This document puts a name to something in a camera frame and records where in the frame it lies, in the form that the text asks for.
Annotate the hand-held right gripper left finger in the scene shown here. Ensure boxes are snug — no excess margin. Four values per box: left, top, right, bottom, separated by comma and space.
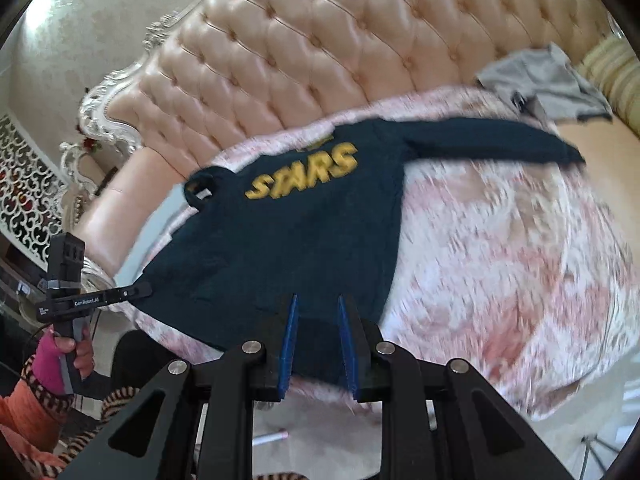
75, 294, 301, 480

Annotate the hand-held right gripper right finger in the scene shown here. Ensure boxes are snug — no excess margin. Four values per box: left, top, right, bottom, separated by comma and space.
337, 294, 586, 480

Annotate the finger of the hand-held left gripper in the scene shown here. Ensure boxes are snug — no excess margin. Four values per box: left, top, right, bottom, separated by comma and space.
102, 282, 153, 307

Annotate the navy sweater yellow lettering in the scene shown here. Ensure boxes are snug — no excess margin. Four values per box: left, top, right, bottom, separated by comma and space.
135, 116, 587, 386

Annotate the person's left forearm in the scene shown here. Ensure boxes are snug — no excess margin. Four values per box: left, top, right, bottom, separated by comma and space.
0, 355, 76, 480

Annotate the person's left hand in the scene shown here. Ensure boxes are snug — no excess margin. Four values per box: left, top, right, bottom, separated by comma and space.
34, 322, 97, 396

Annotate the dark cabinet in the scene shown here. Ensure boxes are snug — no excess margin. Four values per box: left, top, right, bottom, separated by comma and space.
0, 247, 56, 341

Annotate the pink white pen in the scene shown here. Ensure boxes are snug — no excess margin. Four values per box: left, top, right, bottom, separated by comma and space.
251, 429, 289, 448

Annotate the person's striped knit top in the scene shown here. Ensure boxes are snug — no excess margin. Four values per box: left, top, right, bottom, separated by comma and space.
60, 385, 148, 468

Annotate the pink floral blanket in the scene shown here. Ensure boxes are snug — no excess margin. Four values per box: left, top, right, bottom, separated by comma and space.
120, 85, 640, 421

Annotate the metal stand leg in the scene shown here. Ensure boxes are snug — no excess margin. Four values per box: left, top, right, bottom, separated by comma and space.
580, 435, 628, 480

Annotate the beige tufted leather sofa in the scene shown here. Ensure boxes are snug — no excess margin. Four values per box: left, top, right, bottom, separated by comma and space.
59, 0, 640, 286

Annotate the grey garment black label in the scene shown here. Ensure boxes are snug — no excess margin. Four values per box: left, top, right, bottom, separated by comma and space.
475, 42, 613, 123

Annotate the striped fringed cushion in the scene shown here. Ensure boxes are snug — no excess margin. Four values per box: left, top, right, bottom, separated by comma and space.
575, 35, 640, 138

